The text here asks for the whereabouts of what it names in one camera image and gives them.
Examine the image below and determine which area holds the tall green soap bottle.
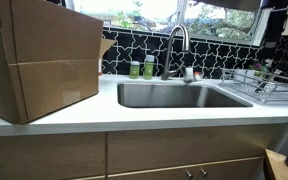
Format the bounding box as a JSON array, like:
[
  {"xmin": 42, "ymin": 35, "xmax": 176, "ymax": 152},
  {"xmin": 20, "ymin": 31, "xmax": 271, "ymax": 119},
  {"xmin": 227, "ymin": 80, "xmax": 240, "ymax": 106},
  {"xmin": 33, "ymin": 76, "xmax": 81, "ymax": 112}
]
[{"xmin": 142, "ymin": 54, "xmax": 156, "ymax": 81}]

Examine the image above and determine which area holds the wooden robot platform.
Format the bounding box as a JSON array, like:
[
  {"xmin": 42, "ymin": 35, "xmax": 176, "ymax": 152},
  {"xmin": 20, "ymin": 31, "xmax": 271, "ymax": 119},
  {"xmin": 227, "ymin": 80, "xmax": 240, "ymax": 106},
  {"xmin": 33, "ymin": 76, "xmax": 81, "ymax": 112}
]
[{"xmin": 263, "ymin": 148, "xmax": 288, "ymax": 180}]

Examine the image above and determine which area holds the red handled brush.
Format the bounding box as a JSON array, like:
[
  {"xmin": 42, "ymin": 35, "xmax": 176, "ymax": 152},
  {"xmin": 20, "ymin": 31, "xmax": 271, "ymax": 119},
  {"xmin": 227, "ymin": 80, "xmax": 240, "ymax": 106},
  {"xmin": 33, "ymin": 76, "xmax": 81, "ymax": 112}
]
[{"xmin": 194, "ymin": 71, "xmax": 204, "ymax": 82}]

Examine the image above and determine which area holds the kitchen window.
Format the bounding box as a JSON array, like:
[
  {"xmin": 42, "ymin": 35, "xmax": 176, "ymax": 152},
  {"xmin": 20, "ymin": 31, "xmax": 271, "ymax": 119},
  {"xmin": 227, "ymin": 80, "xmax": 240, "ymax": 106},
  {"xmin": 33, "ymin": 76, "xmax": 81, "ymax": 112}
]
[{"xmin": 71, "ymin": 0, "xmax": 271, "ymax": 47}]

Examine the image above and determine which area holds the narrow wooden drawer front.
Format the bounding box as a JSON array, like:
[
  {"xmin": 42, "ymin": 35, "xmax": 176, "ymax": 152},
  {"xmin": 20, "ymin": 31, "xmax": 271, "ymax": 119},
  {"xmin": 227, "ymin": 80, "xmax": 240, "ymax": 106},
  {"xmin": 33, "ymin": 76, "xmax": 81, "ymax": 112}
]
[{"xmin": 0, "ymin": 132, "xmax": 106, "ymax": 180}]

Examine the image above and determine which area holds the brushed steel gooseneck faucet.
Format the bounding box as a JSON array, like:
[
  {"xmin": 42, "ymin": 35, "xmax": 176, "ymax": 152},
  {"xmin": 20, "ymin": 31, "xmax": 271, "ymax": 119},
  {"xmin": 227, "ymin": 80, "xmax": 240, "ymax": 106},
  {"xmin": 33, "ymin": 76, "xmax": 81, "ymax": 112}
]
[{"xmin": 160, "ymin": 24, "xmax": 192, "ymax": 81}]

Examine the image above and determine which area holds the large brown cardboard box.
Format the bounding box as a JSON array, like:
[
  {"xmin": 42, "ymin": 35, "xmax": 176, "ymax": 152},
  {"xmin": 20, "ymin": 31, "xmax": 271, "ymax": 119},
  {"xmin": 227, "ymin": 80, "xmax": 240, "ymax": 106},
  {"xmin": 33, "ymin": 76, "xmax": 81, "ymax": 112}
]
[{"xmin": 0, "ymin": 0, "xmax": 117, "ymax": 125}]

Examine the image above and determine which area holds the wide wooden drawer front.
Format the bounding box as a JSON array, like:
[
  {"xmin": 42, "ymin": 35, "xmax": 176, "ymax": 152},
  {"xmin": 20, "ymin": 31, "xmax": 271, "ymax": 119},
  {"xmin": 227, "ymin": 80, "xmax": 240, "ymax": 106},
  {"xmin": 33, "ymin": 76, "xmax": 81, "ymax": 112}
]
[{"xmin": 107, "ymin": 124, "xmax": 280, "ymax": 175}]

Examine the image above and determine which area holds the metal wire dish rack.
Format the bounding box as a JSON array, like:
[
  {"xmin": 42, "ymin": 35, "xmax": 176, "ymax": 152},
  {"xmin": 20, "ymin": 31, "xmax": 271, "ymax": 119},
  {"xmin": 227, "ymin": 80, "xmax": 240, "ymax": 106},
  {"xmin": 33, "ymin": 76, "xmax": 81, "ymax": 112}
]
[{"xmin": 218, "ymin": 68, "xmax": 288, "ymax": 106}]

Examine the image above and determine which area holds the stainless steel sink basin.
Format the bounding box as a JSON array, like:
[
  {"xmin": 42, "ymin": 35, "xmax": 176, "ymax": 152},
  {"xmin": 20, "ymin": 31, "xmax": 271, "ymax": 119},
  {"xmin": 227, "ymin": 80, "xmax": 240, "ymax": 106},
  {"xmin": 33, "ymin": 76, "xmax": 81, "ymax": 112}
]
[{"xmin": 116, "ymin": 81, "xmax": 254, "ymax": 109}]

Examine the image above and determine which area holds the wooden cabinet door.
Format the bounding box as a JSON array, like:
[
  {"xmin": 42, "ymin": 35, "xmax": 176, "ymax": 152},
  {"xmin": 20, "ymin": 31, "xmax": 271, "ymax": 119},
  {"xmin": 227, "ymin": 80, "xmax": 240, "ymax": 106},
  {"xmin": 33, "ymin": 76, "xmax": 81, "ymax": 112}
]
[{"xmin": 107, "ymin": 156, "xmax": 265, "ymax": 180}]

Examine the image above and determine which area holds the small potted flower plant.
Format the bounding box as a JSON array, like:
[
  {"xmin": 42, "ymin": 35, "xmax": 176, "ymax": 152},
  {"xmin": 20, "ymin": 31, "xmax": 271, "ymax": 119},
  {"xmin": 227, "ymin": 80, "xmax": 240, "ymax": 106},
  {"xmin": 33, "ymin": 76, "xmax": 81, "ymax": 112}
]
[{"xmin": 249, "ymin": 60, "xmax": 269, "ymax": 78}]

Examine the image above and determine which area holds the white sponge holder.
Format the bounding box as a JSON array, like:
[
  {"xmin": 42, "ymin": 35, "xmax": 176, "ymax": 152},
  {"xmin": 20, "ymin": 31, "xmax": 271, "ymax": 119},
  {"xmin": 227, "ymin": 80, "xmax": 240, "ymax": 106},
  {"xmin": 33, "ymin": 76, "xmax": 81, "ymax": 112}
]
[{"xmin": 183, "ymin": 66, "xmax": 196, "ymax": 83}]

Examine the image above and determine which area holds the short green soap bottle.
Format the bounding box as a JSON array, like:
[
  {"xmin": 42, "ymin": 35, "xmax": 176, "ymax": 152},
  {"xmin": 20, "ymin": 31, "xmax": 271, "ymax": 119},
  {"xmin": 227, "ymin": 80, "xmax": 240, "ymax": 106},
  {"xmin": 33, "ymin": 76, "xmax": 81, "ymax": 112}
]
[{"xmin": 129, "ymin": 60, "xmax": 141, "ymax": 80}]

